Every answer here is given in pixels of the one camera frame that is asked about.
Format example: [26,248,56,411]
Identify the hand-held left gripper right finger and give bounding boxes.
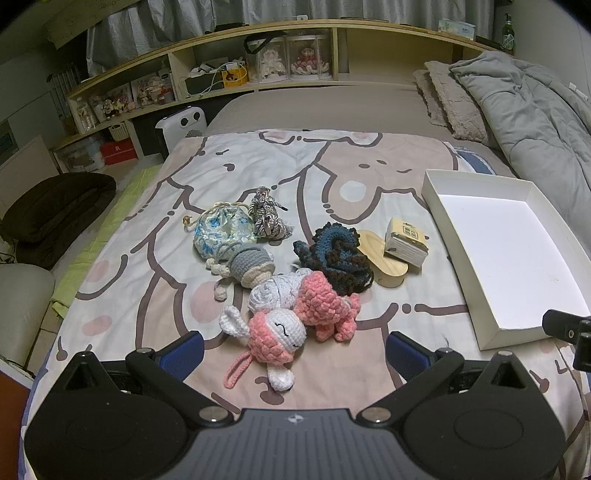
[358,330,541,425]

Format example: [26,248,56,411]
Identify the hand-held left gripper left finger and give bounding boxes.
[60,330,234,425]

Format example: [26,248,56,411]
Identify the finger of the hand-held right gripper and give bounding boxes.
[573,330,591,371]
[542,309,591,343]

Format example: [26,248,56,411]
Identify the white shallow box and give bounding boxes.
[422,169,591,352]

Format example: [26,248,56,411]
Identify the pink crochet bunny doll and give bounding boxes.
[218,271,361,393]

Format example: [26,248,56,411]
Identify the white crochet ball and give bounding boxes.
[249,272,310,320]

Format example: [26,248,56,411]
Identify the grey crochet doll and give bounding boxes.
[206,244,278,302]

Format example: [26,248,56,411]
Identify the small cream cardboard box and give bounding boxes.
[384,217,429,268]

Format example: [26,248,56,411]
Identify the blue and brown crochet pouch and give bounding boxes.
[293,222,374,296]

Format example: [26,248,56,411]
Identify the light green mat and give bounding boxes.
[50,166,162,319]

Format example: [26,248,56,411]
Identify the striped crochet pouch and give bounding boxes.
[248,186,295,241]

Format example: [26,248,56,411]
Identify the beige round cushion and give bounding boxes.
[0,263,56,370]

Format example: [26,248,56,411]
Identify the cartoon printed blanket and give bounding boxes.
[28,130,591,480]

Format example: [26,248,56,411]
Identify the dark brown cushion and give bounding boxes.
[0,173,117,271]

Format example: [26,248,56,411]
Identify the red box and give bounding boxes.
[100,141,139,166]

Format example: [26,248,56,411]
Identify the grey duvet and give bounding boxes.
[449,50,591,259]

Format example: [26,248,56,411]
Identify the white heater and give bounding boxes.
[154,106,207,160]

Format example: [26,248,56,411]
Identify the clear storage bin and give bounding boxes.
[53,136,105,174]

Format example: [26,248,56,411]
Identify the beige board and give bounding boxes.
[0,135,61,204]

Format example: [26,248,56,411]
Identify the fuzzy taupe pillow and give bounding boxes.
[424,60,490,144]
[412,68,451,129]

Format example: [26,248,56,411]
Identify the figurine display box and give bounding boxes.
[88,85,136,123]
[131,74,176,107]

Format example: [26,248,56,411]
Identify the taupe bed mattress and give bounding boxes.
[205,85,518,178]

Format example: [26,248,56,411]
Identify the dark green box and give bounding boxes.
[185,74,225,96]

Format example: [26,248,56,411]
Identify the wooden headboard shelf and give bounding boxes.
[51,18,504,162]

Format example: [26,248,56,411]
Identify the tissue box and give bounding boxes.
[438,18,476,40]

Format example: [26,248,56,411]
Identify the clear case with red doll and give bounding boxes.
[286,33,333,82]

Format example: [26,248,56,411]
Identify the grey curtain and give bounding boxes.
[85,0,495,77]

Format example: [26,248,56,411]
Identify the wooden curtain pelmet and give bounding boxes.
[44,0,144,49]

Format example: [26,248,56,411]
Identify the blue floral drawstring pouch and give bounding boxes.
[182,202,258,264]

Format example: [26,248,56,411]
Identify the doll case with black handle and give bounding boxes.
[244,33,289,85]

